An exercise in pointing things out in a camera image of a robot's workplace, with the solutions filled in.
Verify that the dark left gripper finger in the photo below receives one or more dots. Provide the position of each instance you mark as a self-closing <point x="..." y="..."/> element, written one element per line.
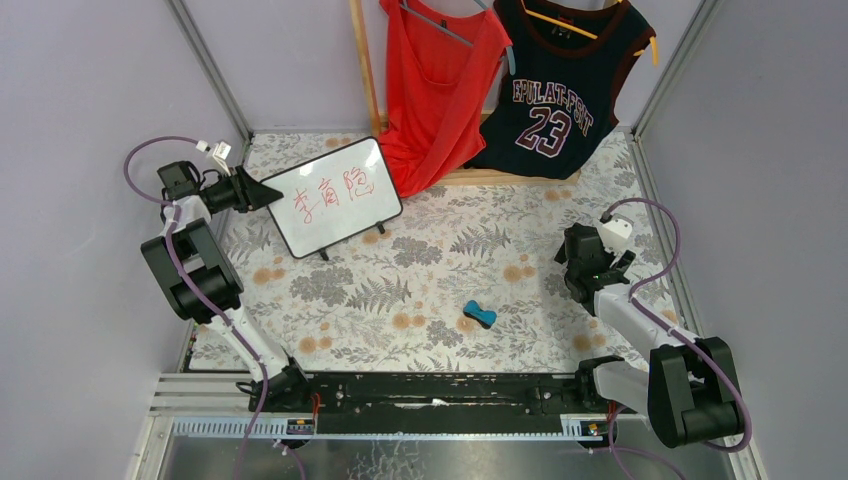
<point x="258" y="202"/>
<point x="251" y="187"/>

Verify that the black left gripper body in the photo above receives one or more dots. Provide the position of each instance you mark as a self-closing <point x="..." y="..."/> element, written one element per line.
<point x="240" y="190"/>

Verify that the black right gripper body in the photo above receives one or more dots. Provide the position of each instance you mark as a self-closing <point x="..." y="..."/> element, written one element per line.
<point x="597" y="273"/>

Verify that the white whiteboard black frame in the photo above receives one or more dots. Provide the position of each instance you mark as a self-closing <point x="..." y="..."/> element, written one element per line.
<point x="333" y="197"/>

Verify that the blue black whiteboard eraser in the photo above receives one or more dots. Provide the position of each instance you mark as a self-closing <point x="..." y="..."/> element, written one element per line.
<point x="486" y="318"/>

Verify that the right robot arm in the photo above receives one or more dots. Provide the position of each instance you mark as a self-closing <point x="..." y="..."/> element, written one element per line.
<point x="690" y="391"/>

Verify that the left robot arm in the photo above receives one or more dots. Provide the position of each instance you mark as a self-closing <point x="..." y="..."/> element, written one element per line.
<point x="201" y="285"/>

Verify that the floral patterned table mat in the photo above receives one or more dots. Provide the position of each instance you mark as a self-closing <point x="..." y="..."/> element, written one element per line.
<point x="393" y="300"/>

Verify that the wooden clothes rack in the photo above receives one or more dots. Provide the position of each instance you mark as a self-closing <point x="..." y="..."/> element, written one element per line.
<point x="378" y="120"/>

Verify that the navy basketball jersey 23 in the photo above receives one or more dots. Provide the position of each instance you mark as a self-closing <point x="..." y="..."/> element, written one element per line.
<point x="553" y="113"/>

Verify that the red tank top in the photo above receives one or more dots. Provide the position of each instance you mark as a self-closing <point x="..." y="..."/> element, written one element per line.
<point x="436" y="88"/>

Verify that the yellow clothes hanger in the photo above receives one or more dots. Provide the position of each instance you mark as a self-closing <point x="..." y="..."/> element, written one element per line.
<point x="653" y="44"/>

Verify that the grey clothes hanger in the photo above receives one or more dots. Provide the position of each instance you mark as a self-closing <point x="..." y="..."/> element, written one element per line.
<point x="508" y="50"/>

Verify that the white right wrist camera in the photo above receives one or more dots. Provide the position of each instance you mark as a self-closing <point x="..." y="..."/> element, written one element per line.
<point x="615" y="233"/>

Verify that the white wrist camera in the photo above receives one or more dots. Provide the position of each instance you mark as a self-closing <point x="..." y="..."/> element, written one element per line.
<point x="216" y="153"/>
<point x="615" y="233"/>

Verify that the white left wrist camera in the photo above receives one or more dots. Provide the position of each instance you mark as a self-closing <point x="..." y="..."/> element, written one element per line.
<point x="216" y="153"/>

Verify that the slotted cable duct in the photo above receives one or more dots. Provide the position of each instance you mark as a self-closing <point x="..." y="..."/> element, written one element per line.
<point x="559" y="427"/>

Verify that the aluminium frame post left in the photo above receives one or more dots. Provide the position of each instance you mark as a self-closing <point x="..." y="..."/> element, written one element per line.
<point x="203" y="55"/>

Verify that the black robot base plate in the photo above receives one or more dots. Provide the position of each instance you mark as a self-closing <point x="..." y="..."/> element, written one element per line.
<point x="479" y="399"/>

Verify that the aluminium frame rail right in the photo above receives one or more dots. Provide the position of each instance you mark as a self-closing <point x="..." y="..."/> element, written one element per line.
<point x="680" y="26"/>

